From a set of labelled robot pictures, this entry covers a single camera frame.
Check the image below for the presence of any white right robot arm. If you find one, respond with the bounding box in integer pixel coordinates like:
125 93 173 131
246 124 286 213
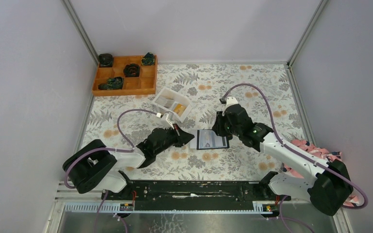
212 104 353 216

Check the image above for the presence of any black metal base rail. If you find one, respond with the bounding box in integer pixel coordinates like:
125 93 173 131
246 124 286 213
102 180 284 206

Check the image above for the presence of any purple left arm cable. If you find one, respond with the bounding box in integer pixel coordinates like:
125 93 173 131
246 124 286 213
63 109 161 233

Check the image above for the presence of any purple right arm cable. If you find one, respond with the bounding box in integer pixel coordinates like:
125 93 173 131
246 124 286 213
220 83 369 233

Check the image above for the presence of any white patterned card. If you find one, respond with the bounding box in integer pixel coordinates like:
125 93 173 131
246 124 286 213
201 131 213 148

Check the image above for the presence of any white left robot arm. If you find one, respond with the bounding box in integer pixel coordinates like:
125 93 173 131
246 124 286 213
62 124 195 200

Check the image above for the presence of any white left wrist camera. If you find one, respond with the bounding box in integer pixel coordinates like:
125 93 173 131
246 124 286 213
155 111 174 129

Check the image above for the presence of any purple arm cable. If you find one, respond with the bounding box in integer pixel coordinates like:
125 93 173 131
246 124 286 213
220 83 369 233
63 109 161 233

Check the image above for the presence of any orange compartment tray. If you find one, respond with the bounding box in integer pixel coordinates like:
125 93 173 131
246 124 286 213
92 55 158 97

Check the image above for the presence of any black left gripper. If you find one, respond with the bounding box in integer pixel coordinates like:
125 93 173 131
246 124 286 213
154 124 194 157

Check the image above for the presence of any black red rolled item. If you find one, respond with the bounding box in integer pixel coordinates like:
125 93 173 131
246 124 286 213
123 63 140 77

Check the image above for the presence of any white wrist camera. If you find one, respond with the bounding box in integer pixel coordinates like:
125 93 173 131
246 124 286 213
155 111 174 129
220 97 238 109

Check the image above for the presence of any dark rolled item outside tray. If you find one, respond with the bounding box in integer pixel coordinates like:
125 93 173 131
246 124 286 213
98 53 114 68

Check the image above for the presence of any pink patterned cloth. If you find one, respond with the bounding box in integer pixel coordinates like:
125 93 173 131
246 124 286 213
282 139 361 207

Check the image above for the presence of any dark green rolled item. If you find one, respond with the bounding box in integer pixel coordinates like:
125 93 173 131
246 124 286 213
98 77 124 90
141 52 155 66

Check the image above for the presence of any slotted white cable duct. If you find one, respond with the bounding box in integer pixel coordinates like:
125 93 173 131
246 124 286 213
64 201 274 215

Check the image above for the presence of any floral paper table mat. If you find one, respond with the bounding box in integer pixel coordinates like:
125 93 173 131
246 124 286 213
82 64 305 181

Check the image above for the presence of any white plastic card box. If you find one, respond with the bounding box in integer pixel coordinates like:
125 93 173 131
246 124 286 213
152 87 193 123

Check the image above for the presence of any dark green rolled item front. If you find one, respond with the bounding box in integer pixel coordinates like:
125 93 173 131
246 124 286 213
98 77 124 90

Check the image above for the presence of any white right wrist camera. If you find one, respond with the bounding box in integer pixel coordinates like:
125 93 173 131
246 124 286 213
220 97 238 109

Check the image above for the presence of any orange card in box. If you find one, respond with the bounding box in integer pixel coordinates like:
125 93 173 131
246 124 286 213
173 103 186 117

